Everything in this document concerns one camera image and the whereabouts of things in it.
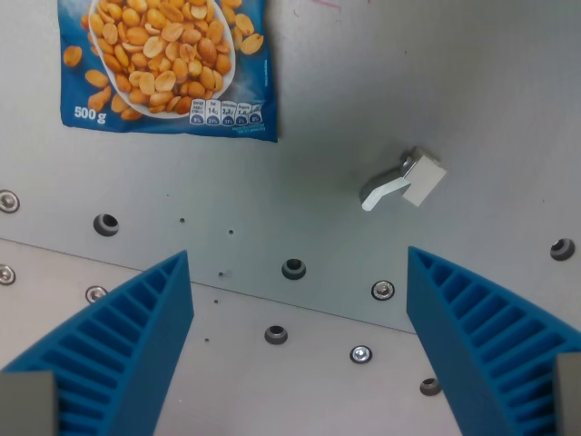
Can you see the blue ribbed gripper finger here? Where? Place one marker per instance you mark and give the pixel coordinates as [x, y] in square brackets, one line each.
[481, 345]
[113, 345]

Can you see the silver table screw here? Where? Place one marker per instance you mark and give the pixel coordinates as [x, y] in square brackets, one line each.
[361, 354]
[8, 201]
[5, 274]
[382, 290]
[95, 294]

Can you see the blue peanut bag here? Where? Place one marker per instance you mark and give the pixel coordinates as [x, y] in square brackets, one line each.
[168, 63]

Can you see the small metal bracket block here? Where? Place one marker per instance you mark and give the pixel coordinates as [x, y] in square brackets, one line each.
[404, 179]

